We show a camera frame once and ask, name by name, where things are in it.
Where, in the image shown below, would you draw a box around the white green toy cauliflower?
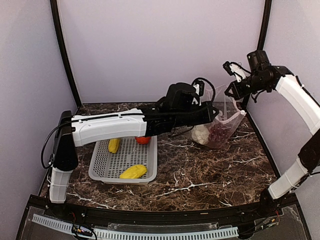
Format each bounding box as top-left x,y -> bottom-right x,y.
191,125 -> 210,145

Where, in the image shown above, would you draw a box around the dark red toy grapes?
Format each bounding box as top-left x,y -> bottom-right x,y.
208,122 -> 233,149

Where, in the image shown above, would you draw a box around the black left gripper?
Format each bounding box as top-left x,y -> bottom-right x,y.
173,100 -> 219,128

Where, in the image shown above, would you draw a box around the black vertical frame post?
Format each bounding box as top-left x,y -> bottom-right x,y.
256,0 -> 272,50
49,0 -> 82,109

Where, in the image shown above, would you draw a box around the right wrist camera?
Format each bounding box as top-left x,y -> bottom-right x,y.
222,61 -> 251,83

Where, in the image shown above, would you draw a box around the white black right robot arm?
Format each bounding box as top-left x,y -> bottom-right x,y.
222,61 -> 320,217

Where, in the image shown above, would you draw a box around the white perforated plastic basket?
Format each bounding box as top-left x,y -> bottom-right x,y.
88,136 -> 158,185

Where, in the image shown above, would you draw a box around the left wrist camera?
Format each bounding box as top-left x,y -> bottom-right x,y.
191,78 -> 205,106

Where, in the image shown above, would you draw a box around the white slotted cable duct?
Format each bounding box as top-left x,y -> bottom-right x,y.
32,214 -> 239,240

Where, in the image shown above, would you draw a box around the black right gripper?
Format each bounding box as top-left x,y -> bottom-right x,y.
225,73 -> 270,100

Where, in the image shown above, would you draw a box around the black vertical frame post left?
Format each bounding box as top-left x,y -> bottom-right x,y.
49,0 -> 82,109

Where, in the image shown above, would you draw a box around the clear pink-dotted zip bag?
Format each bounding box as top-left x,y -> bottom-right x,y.
190,84 -> 247,149

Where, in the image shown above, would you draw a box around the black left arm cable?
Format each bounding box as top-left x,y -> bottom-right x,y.
41,122 -> 73,170

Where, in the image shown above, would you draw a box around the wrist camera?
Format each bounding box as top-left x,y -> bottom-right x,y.
191,78 -> 205,106
222,61 -> 251,83

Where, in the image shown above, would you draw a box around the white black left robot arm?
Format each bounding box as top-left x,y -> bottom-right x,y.
48,77 -> 218,218

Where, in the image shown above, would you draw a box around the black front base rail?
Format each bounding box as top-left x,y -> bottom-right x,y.
15,193 -> 312,240

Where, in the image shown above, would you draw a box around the orange toy fruit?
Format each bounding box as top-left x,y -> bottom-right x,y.
135,136 -> 151,145

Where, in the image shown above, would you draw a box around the black vertical frame post right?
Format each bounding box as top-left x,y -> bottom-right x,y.
256,0 -> 272,50

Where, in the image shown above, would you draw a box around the small yellow toy fruit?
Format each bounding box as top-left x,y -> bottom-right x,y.
108,138 -> 121,154

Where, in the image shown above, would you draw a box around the large yellow toy fruit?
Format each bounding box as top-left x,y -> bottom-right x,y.
119,164 -> 147,179

